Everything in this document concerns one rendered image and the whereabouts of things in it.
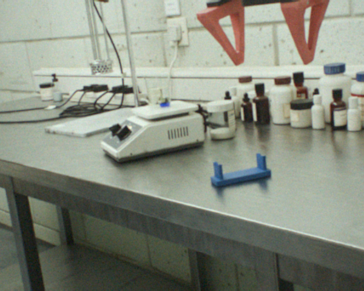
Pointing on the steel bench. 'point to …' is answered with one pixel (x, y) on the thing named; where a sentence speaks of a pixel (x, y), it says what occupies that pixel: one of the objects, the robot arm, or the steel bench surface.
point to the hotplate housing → (159, 136)
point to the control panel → (124, 139)
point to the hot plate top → (179, 107)
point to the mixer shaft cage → (98, 67)
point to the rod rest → (220, 179)
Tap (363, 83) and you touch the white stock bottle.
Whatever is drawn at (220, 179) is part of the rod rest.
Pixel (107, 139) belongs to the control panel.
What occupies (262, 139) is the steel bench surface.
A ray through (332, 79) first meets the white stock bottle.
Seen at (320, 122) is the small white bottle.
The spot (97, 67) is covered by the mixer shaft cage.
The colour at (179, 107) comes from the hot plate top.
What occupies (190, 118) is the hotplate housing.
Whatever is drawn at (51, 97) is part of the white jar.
